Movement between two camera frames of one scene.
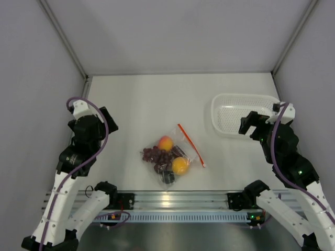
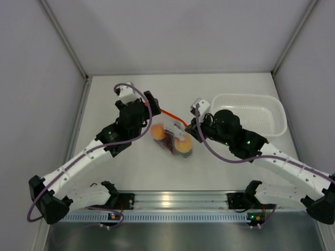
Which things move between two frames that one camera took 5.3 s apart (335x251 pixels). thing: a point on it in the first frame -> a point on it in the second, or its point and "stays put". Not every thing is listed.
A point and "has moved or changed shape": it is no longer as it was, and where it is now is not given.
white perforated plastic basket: (227, 110) stays put
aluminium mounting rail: (165, 200) stays put
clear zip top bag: (171, 156) has moved or changed shape
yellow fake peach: (180, 166) -> (185, 146)
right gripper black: (253, 119) -> (194, 129)
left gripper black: (112, 126) -> (156, 109)
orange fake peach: (166, 143) -> (157, 131)
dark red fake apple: (165, 171) -> (168, 141)
